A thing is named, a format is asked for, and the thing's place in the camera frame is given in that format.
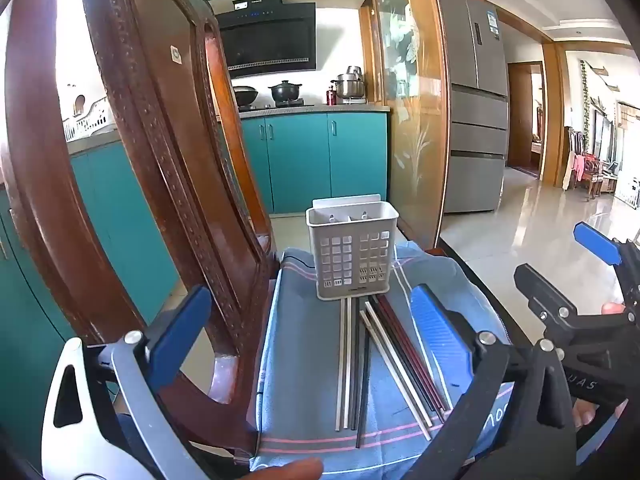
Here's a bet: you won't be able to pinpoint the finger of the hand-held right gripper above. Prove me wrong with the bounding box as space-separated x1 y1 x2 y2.
574 222 640 311
514 262 626 346

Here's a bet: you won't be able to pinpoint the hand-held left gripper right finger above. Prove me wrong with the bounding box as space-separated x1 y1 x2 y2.
410 284 577 480

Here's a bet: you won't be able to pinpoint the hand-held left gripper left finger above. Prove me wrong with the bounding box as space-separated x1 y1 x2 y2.
41 285 214 480

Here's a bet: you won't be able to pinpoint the grey perforated utensil holder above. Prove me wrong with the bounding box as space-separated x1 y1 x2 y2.
305 193 399 303

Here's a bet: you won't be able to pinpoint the person's right hand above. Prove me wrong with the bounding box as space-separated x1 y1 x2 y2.
572 302 626 428

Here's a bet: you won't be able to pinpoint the person's left hand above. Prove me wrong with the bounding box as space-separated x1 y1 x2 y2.
250 457 324 480

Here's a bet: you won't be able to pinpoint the dark red chopstick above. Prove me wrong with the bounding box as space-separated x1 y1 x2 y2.
380 294 455 411
376 296 450 413

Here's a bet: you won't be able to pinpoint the dark red chopsticks pair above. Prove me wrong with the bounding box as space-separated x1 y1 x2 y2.
370 299 446 423

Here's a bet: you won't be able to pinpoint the wooden living room chairs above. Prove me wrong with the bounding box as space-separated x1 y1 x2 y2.
564 126 623 202

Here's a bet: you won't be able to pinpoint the black chopstick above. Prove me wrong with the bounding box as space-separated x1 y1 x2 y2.
351 299 362 432
355 329 373 449

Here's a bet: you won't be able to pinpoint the blue striped cloth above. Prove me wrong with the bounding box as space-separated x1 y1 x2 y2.
249 240 516 477

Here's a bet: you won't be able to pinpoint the wooden doorway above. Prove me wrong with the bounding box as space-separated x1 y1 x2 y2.
506 61 547 172

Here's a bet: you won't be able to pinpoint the carved wooden chair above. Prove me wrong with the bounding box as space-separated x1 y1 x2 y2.
0 0 282 463

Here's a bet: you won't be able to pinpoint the grey multi-door refrigerator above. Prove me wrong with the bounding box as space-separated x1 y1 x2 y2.
434 0 511 214

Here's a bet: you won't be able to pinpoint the teal lower kitchen cabinets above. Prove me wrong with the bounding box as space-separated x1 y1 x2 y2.
0 110 392 461

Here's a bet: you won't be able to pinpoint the wood framed glass partition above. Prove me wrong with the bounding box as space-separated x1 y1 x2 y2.
359 0 452 252

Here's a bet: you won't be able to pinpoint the white dish rack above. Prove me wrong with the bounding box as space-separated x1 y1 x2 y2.
61 101 120 142

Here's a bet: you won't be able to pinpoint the black wok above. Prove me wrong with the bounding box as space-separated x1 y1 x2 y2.
232 85 260 109

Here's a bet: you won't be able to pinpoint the gas stove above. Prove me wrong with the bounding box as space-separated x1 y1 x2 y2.
237 102 317 112

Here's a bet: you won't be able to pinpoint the stainless steel pot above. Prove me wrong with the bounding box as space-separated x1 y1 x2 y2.
330 65 367 102

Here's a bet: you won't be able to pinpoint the black lidded cooking pot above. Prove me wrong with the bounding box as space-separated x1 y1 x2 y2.
268 80 305 107

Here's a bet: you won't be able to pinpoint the black range hood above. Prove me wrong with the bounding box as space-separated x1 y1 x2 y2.
216 0 319 80

